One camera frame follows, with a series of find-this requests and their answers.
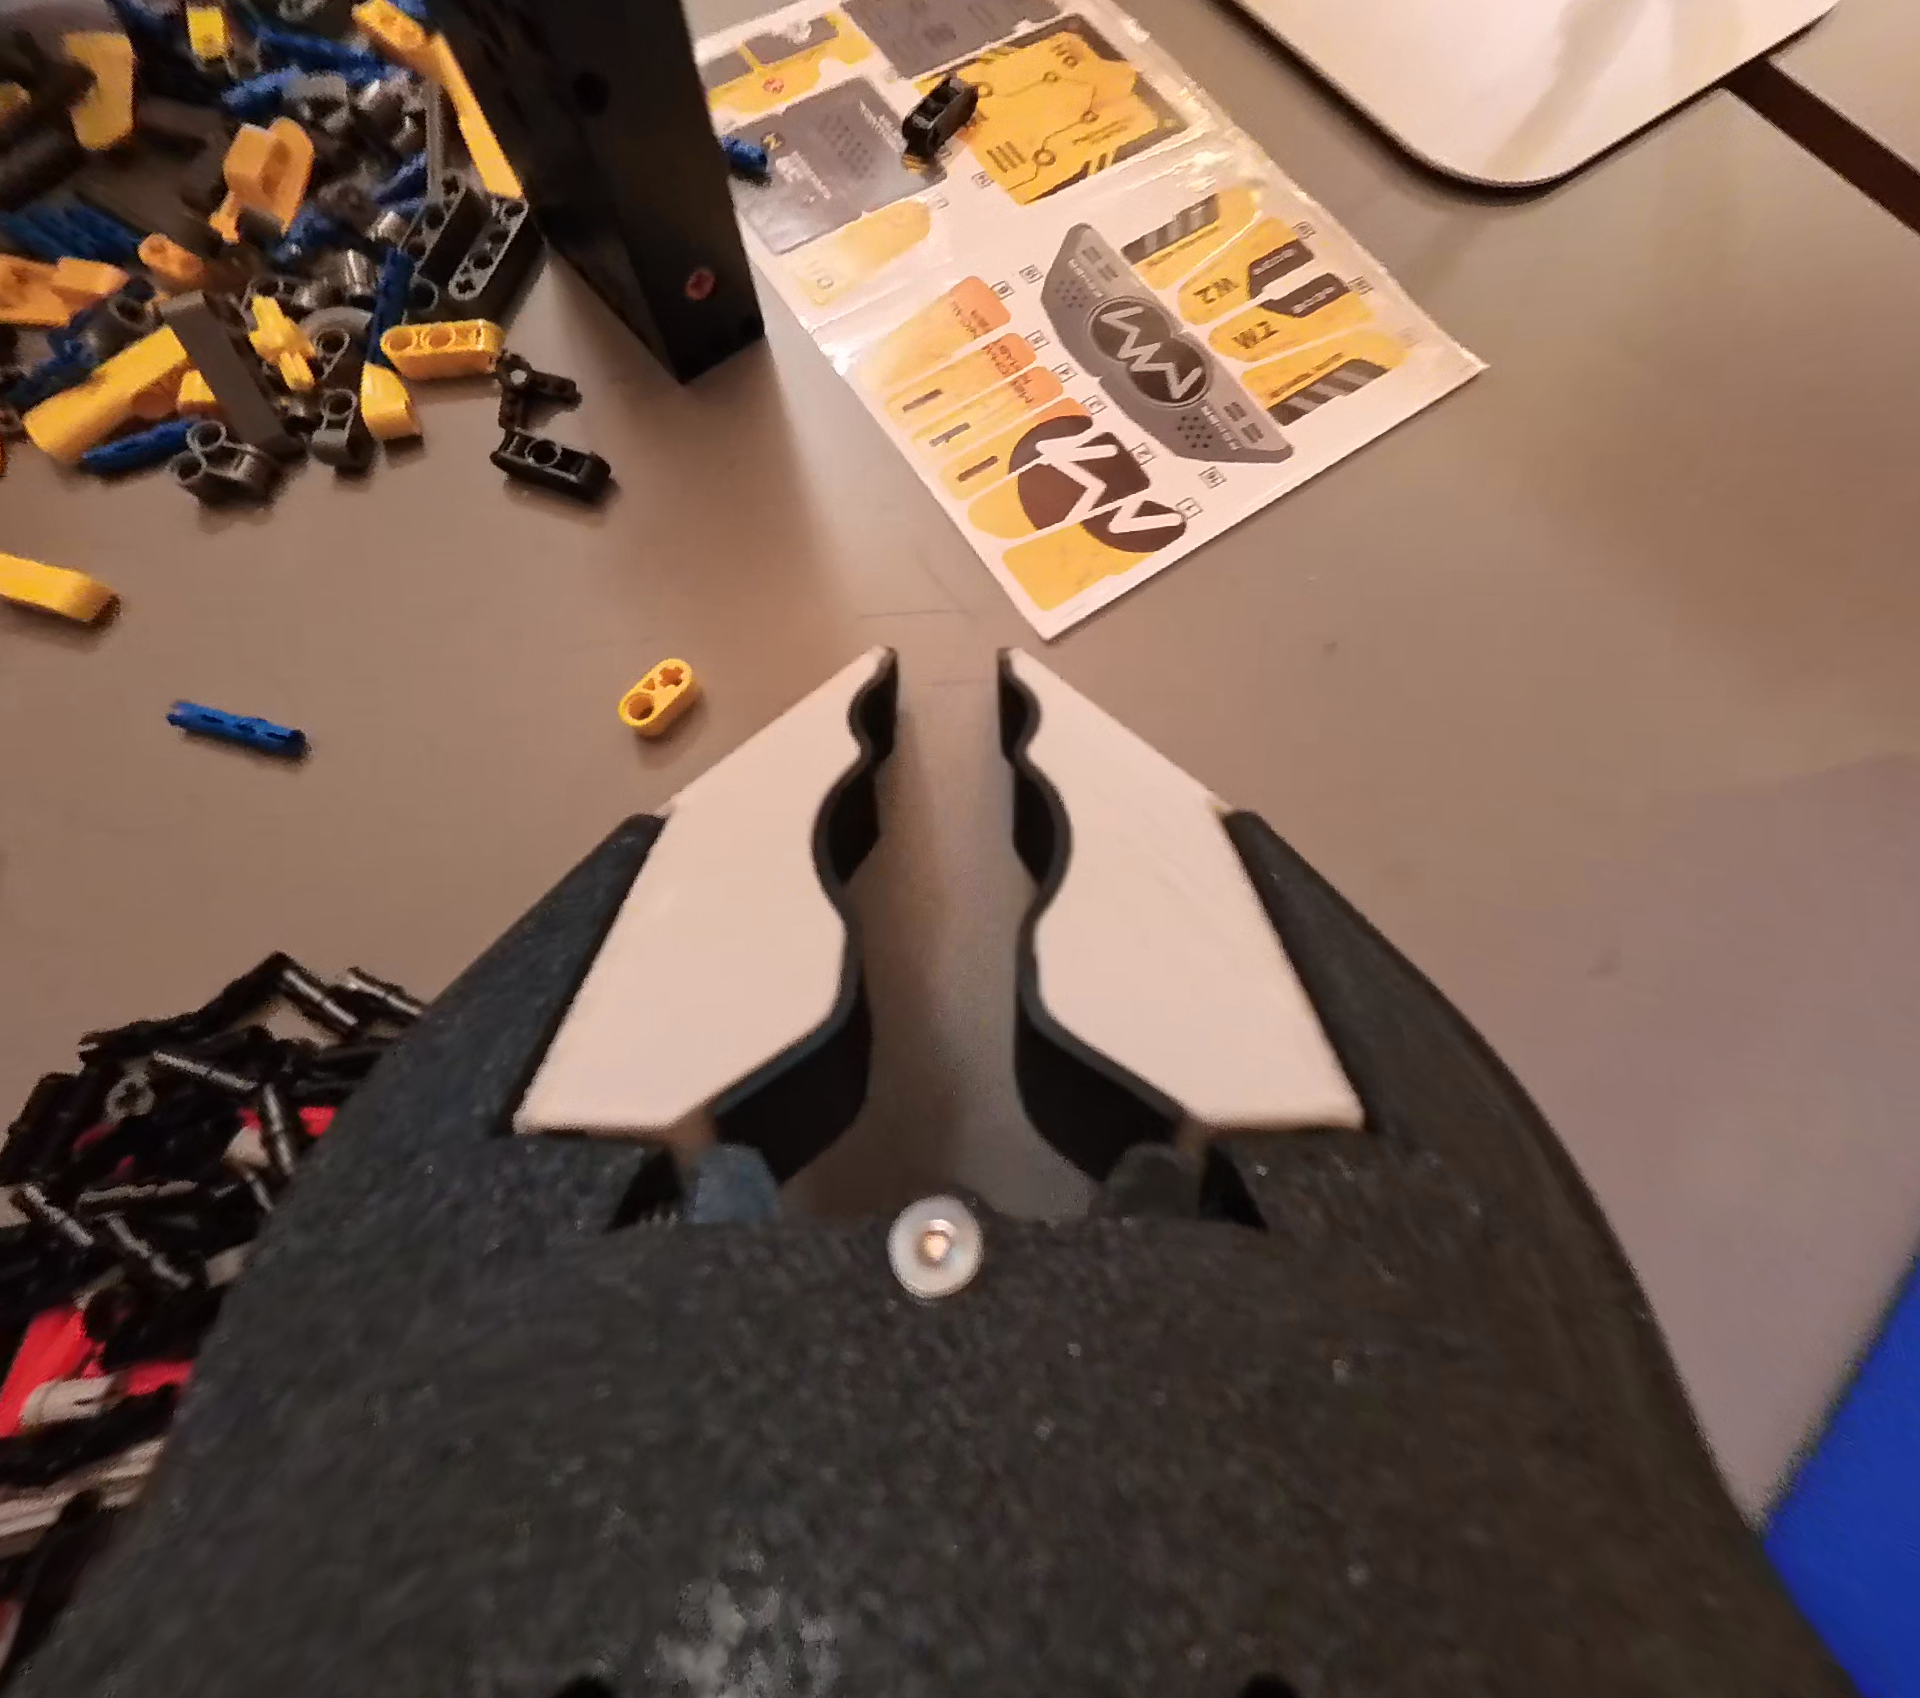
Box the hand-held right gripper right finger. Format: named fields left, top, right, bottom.
left=995, top=643, right=1369, bottom=1189

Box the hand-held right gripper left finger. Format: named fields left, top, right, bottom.
left=514, top=643, right=903, bottom=1197

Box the small yellow connector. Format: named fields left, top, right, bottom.
left=619, top=658, right=704, bottom=736

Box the pile of black red pieces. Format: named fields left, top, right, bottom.
left=0, top=951, right=430, bottom=1625

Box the pile of yellow blue pieces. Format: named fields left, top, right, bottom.
left=0, top=0, right=546, bottom=507

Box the blue plastic bin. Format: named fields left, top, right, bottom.
left=1763, top=1278, right=1920, bottom=1698

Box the black double-hole connector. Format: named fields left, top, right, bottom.
left=490, top=430, right=619, bottom=503

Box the yellow grey sticker sheet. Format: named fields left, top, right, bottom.
left=692, top=0, right=1488, bottom=642

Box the small black brick piece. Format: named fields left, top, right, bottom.
left=900, top=72, right=980, bottom=167

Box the black perforated block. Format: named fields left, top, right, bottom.
left=306, top=0, right=769, bottom=383

